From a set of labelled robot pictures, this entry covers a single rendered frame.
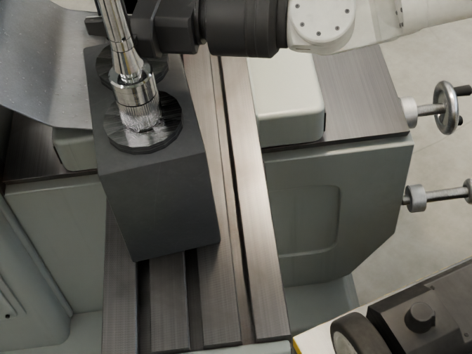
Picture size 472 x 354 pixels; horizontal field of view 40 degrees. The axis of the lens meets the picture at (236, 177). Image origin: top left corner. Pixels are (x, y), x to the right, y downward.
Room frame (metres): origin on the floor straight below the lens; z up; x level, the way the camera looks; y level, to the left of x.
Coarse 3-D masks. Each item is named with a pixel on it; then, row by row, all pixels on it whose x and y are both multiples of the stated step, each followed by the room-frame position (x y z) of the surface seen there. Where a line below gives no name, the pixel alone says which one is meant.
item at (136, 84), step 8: (144, 64) 0.52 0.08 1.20; (112, 72) 0.51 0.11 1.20; (144, 72) 0.50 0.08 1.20; (152, 72) 0.51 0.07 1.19; (112, 80) 0.50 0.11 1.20; (120, 80) 0.50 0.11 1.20; (128, 80) 0.50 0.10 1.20; (136, 80) 0.49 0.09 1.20; (144, 80) 0.49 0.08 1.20; (152, 80) 0.50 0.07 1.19; (120, 88) 0.49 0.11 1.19; (128, 88) 0.49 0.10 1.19; (136, 88) 0.49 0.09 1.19; (144, 88) 0.49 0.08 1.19
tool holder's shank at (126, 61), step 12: (108, 0) 0.50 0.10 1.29; (120, 0) 0.50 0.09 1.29; (108, 12) 0.50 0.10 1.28; (120, 12) 0.50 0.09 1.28; (108, 24) 0.50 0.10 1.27; (120, 24) 0.50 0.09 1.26; (108, 36) 0.50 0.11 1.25; (120, 36) 0.50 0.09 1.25; (132, 36) 0.51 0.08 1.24; (120, 48) 0.50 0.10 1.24; (132, 48) 0.50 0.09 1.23; (120, 60) 0.50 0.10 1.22; (132, 60) 0.50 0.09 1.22; (120, 72) 0.49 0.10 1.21; (132, 72) 0.49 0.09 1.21
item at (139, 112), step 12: (156, 84) 0.51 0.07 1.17; (120, 96) 0.49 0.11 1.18; (132, 96) 0.49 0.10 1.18; (144, 96) 0.49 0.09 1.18; (156, 96) 0.50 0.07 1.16; (120, 108) 0.49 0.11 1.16; (132, 108) 0.49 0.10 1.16; (144, 108) 0.49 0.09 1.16; (156, 108) 0.50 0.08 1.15; (132, 120) 0.49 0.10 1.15; (144, 120) 0.49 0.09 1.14; (156, 120) 0.49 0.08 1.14
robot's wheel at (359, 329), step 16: (336, 320) 0.50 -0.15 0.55; (352, 320) 0.48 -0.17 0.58; (368, 320) 0.48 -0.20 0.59; (336, 336) 0.48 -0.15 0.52; (352, 336) 0.45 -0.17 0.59; (368, 336) 0.44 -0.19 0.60; (336, 352) 0.48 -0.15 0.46; (352, 352) 0.46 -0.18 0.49; (368, 352) 0.42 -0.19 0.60; (384, 352) 0.41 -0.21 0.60
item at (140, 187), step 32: (96, 64) 0.61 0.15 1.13; (160, 64) 0.59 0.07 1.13; (96, 96) 0.56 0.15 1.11; (160, 96) 0.54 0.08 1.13; (96, 128) 0.51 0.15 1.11; (160, 128) 0.49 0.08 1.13; (192, 128) 0.49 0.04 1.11; (96, 160) 0.47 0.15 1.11; (128, 160) 0.46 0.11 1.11; (160, 160) 0.45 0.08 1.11; (192, 160) 0.45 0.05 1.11; (128, 192) 0.44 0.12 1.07; (160, 192) 0.45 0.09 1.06; (192, 192) 0.45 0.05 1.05; (128, 224) 0.44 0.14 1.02; (160, 224) 0.45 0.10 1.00; (192, 224) 0.45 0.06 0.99
